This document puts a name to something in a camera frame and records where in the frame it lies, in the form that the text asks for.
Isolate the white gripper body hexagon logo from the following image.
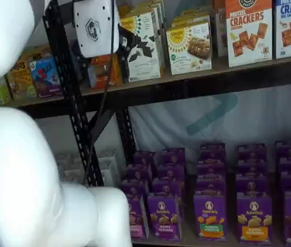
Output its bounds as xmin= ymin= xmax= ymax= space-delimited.
xmin=73 ymin=0 xmax=121 ymax=58

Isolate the purple Annie's box pink label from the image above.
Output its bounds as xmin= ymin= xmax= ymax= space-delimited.
xmin=125 ymin=164 xmax=153 ymax=184
xmin=126 ymin=195 xmax=150 ymax=239
xmin=133 ymin=151 xmax=157 ymax=168
xmin=120 ymin=179 xmax=149 ymax=199

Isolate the orange graham cracker box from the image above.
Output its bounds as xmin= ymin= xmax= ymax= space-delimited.
xmin=87 ymin=55 xmax=122 ymax=90

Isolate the white Simple Mills cracker box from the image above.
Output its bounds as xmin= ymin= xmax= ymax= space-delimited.
xmin=120 ymin=12 xmax=166 ymax=83
xmin=117 ymin=0 xmax=166 ymax=24

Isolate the blue Zbar chocolate chip box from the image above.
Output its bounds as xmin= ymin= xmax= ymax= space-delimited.
xmin=28 ymin=55 xmax=64 ymax=99

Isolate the yellow snack box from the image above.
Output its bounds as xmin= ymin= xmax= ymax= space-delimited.
xmin=5 ymin=50 xmax=37 ymax=100

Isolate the yellow Simple Mills bar box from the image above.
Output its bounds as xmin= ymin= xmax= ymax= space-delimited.
xmin=165 ymin=21 xmax=213 ymax=76
xmin=170 ymin=7 xmax=212 ymax=28

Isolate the dark snack box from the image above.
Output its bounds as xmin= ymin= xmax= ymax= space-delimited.
xmin=213 ymin=0 xmax=229 ymax=58

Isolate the white organic pastry box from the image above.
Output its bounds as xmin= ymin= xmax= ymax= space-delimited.
xmin=98 ymin=149 xmax=122 ymax=170
xmin=100 ymin=167 xmax=123 ymax=187

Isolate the orange pretzel crackers cheddar box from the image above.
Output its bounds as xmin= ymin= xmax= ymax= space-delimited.
xmin=224 ymin=0 xmax=274 ymax=68

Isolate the purple Annie's box green label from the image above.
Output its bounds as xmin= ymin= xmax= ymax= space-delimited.
xmin=195 ymin=179 xmax=228 ymax=198
xmin=197 ymin=160 xmax=226 ymax=172
xmin=196 ymin=168 xmax=227 ymax=183
xmin=200 ymin=143 xmax=226 ymax=163
xmin=193 ymin=194 xmax=228 ymax=242

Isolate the white backdrop sheet teal mark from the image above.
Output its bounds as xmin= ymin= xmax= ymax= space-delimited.
xmin=128 ymin=84 xmax=291 ymax=181

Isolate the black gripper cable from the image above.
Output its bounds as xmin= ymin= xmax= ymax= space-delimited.
xmin=81 ymin=0 xmax=117 ymax=186

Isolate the black metal shelf frame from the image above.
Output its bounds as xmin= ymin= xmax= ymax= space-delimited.
xmin=43 ymin=0 xmax=291 ymax=247
xmin=16 ymin=0 xmax=92 ymax=186

